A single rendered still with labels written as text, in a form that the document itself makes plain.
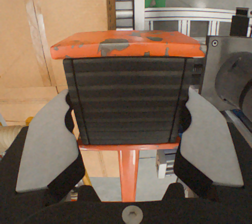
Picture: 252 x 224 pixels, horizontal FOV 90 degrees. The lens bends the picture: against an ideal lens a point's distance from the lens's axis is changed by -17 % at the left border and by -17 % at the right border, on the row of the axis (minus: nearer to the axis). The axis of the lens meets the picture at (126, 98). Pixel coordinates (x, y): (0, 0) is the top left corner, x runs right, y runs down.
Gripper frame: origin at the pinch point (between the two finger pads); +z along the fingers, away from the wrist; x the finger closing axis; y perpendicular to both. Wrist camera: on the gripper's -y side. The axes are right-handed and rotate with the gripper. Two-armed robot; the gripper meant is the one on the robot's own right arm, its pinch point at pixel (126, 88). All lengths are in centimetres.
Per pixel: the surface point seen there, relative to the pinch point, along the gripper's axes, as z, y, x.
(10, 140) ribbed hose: 4.0, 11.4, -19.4
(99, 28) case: 31.7, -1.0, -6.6
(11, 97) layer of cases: 73, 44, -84
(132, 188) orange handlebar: -1.3, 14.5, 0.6
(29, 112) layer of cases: 72, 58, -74
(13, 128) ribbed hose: 6.0, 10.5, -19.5
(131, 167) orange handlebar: -1.3, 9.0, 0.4
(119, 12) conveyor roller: 72, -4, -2
